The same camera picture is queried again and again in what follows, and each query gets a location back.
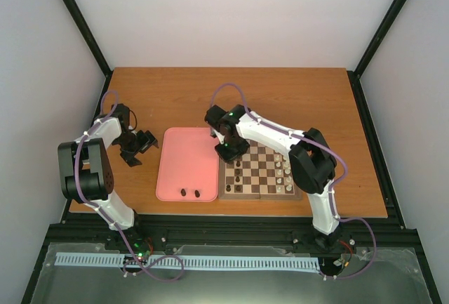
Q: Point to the wooden chessboard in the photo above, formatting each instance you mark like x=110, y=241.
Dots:
x=258, y=176

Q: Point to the pink plastic tray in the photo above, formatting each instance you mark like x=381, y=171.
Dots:
x=188, y=161

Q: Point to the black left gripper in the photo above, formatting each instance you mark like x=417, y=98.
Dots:
x=147, y=141

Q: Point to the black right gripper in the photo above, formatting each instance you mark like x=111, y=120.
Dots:
x=231, y=157

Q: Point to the black aluminium frame rail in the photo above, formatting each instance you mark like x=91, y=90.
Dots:
x=167, y=230

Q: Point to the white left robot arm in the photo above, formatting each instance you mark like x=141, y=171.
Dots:
x=86, y=174

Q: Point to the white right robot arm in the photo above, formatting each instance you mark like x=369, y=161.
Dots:
x=312, y=163

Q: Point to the light blue cable duct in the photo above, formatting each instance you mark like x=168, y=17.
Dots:
x=195, y=263

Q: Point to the left controller circuit board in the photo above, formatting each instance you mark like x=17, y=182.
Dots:
x=140, y=250

